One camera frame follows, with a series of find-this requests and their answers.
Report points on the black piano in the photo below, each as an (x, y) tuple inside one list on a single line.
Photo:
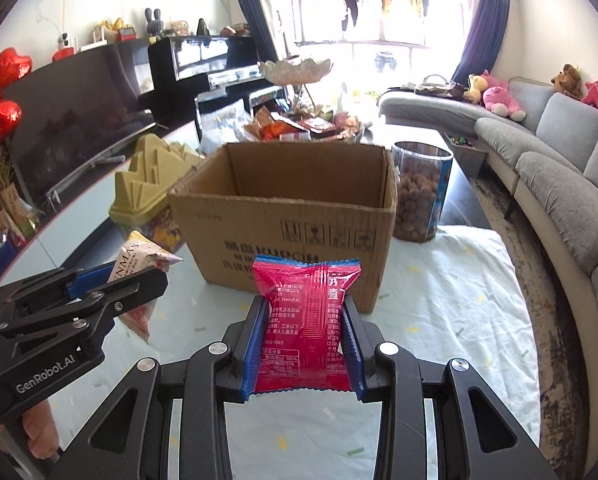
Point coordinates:
[(194, 55)]

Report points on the grey curved sofa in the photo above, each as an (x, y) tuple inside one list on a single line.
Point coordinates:
[(554, 160)]

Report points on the brown plush toy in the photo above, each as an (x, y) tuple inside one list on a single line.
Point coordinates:
[(568, 80)]

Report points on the patterned rug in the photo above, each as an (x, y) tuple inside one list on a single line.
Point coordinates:
[(539, 280)]

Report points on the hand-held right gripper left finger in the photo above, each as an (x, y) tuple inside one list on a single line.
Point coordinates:
[(251, 350)]

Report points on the glass tiered fruit stand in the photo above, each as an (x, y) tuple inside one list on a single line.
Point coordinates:
[(294, 70)]

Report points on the pink snack packet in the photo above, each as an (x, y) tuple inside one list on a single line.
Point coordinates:
[(304, 320)]

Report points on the grey bunny figurine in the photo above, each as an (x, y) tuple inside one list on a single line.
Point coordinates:
[(154, 22)]

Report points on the cream triangular snack packet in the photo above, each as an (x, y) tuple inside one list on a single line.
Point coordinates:
[(139, 255)]

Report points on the candy jar with beige lid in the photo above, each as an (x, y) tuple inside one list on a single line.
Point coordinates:
[(144, 190)]

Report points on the clear plastic bag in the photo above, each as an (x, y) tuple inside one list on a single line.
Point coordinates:
[(224, 127)]

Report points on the pile of assorted snacks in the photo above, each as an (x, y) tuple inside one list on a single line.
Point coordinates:
[(299, 127)]

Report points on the person's left hand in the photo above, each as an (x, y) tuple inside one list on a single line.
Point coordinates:
[(41, 430)]

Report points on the clear jar of brown balls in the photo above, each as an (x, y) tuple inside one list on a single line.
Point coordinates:
[(419, 195)]

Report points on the handbag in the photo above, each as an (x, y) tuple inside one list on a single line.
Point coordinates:
[(436, 86)]

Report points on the blue curtain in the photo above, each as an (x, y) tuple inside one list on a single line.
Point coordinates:
[(251, 5), (484, 20)]

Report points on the brown cardboard box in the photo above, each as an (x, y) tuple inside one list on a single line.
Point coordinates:
[(279, 225)]

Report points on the black television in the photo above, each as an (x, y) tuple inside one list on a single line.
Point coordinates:
[(79, 115)]

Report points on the grey storage bin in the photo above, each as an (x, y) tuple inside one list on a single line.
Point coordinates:
[(466, 157)]

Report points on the yellow plush toy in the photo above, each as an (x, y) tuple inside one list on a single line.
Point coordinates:
[(475, 89)]

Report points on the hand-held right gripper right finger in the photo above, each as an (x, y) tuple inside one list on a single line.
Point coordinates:
[(351, 350)]

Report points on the pink plush toy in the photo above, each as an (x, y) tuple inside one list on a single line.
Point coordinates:
[(501, 97)]

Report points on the red white toy figure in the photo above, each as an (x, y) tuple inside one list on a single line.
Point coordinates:
[(64, 47)]

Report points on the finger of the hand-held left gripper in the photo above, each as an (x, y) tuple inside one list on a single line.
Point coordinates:
[(139, 290), (86, 280)]

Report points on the dried flower bunch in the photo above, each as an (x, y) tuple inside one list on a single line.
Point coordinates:
[(14, 195)]

